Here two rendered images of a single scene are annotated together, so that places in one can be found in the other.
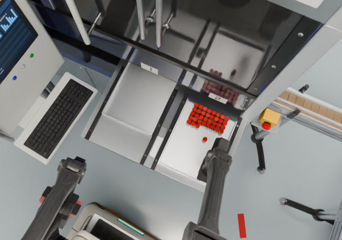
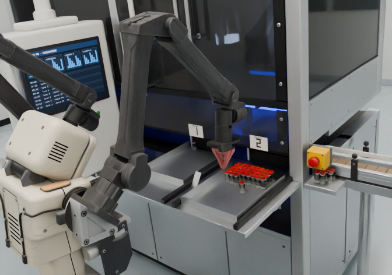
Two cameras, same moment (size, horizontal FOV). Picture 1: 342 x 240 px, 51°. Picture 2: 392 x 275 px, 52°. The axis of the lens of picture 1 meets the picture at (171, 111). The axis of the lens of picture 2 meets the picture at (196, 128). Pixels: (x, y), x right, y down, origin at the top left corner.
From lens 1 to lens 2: 146 cm
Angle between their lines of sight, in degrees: 56
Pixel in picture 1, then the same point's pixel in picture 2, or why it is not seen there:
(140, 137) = (171, 187)
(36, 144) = not seen: hidden behind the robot
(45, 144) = not seen: hidden behind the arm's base
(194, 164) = (224, 206)
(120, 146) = (146, 191)
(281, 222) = not seen: outside the picture
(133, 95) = (177, 165)
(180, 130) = (217, 184)
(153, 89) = (199, 162)
